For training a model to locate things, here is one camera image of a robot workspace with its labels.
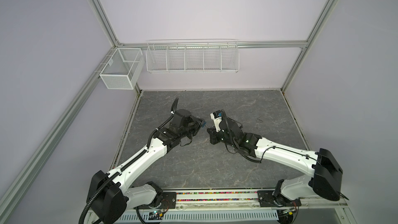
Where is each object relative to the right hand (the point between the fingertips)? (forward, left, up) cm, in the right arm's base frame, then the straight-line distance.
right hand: (207, 131), depth 77 cm
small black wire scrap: (+20, -36, -21) cm, 46 cm away
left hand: (+2, +1, +3) cm, 3 cm away
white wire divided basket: (+48, +9, +12) cm, 51 cm away
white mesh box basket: (+38, +53, +8) cm, 66 cm away
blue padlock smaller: (+3, +1, +3) cm, 4 cm away
